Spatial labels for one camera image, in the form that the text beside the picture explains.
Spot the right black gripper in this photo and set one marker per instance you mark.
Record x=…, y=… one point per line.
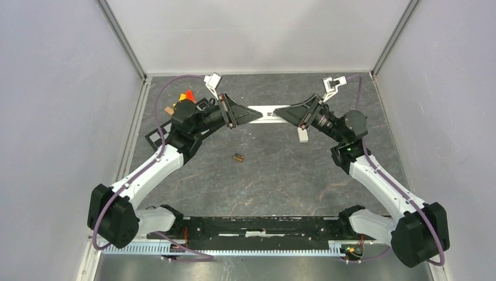
x=302, y=114

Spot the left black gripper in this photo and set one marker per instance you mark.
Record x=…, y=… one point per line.
x=237, y=114

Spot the white remote control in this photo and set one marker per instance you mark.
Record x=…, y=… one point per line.
x=268, y=114
x=302, y=135

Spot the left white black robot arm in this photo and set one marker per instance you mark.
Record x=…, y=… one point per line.
x=112, y=210

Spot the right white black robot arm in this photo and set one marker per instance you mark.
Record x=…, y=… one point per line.
x=416, y=231

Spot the checkerboard calibration plate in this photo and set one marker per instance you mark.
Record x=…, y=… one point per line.
x=153, y=138

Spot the red toy block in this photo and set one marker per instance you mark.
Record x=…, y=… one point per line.
x=190, y=95

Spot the brown toy block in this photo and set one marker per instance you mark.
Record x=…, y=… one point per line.
x=169, y=110

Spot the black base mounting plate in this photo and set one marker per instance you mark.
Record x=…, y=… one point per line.
x=261, y=233

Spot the white slotted cable duct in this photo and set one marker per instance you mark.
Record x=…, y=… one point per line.
x=165, y=248

